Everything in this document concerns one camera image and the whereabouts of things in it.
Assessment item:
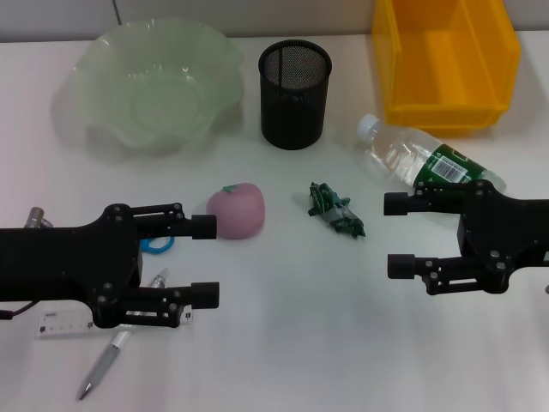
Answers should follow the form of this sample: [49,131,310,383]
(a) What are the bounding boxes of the yellow plastic storage bin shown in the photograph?
[371,0,522,138]

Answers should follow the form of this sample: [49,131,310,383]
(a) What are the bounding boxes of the blue scissors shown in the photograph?
[139,235,176,257]

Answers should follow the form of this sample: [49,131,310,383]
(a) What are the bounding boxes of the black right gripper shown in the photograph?
[383,179,549,296]

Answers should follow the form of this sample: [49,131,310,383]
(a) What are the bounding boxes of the clear bottle with green label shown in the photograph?
[356,113,507,203]

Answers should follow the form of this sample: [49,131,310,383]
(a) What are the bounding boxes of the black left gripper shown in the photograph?
[0,203,145,330]

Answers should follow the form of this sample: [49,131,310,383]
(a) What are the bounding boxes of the pink toy peach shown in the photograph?
[206,182,266,240]

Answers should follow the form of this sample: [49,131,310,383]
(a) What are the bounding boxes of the transparent plastic ruler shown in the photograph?
[33,307,195,341]

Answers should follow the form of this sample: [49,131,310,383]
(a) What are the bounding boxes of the clear silver ballpoint pen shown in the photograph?
[75,268,171,402]

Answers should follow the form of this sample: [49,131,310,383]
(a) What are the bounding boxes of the green plastic wrapper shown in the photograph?
[306,181,367,240]

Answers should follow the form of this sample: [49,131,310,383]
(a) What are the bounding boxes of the black mesh pen cup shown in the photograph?
[257,39,333,151]

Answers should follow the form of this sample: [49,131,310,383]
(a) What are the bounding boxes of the green glass fruit plate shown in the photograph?
[51,16,246,164]

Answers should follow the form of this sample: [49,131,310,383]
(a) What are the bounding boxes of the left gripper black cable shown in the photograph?
[0,300,35,321]

